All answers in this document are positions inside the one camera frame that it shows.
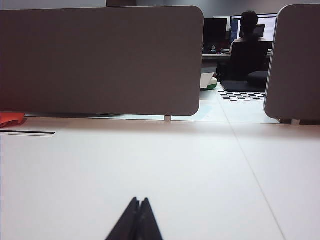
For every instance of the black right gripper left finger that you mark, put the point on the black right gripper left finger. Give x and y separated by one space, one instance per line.
126 225

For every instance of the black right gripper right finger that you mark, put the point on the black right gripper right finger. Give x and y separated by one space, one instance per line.
147 225

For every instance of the white green round object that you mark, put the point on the white green round object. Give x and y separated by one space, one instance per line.
213 85

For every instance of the orange cloth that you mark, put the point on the orange cloth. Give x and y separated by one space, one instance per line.
10 120

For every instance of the white folded card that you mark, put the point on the white folded card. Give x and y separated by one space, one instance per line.
206 78

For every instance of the black white checkerboard sheet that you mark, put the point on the black white checkerboard sheet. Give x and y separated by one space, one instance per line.
240 96

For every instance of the grey desk divider panel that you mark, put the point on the grey desk divider panel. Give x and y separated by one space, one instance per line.
295 62
100 62

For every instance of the grey office desk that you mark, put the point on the grey office desk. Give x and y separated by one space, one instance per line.
215 56

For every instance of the black office chair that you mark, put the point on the black office chair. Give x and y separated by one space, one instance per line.
247 57

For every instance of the dark computer monitor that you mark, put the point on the dark computer monitor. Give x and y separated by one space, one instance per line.
215 28

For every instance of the seated person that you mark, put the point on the seated person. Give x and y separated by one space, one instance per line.
248 22

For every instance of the lit computer monitor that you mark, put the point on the lit computer monitor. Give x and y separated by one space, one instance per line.
268 27

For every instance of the divider panel foot bracket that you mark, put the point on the divider panel foot bracket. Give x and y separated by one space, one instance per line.
168 118
295 122

